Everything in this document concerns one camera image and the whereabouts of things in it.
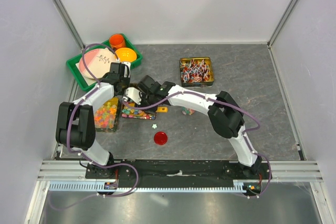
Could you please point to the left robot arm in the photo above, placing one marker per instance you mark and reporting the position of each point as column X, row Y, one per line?
column 75, row 123

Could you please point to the yellow plastic scoop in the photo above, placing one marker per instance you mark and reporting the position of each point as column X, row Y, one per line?
column 160, row 109

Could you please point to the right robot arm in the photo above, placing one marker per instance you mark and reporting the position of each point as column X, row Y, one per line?
column 225, row 115

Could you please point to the orange plastic bowl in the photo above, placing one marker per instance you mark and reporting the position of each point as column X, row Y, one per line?
column 126, row 54

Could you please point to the red round lid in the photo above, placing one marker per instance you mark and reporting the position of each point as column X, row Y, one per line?
column 160, row 138

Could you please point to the tin of pastel star candies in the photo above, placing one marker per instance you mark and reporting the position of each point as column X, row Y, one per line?
column 132, row 111

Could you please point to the tin of bright star candies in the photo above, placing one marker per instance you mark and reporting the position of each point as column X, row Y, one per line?
column 107, row 117

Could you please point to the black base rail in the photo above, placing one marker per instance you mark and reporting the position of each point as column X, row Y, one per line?
column 180, row 174

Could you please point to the orange plastic cup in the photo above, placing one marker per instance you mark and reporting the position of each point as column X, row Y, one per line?
column 117, row 41

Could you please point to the pink white plate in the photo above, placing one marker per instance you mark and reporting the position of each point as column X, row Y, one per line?
column 99, row 60

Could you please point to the clear glass jar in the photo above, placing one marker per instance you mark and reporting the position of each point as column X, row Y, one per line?
column 187, row 111

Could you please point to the green plastic tray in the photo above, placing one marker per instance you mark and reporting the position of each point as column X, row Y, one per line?
column 86, row 84

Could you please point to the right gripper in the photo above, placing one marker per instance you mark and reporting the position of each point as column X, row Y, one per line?
column 142, row 103

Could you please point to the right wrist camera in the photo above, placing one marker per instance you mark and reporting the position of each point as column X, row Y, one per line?
column 132, row 94

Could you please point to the tin of lollipops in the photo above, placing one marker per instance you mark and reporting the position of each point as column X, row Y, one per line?
column 196, row 72

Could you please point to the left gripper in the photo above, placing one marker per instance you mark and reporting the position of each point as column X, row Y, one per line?
column 127, row 80

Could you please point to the grey cable duct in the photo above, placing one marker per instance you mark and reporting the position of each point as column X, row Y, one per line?
column 110, row 187

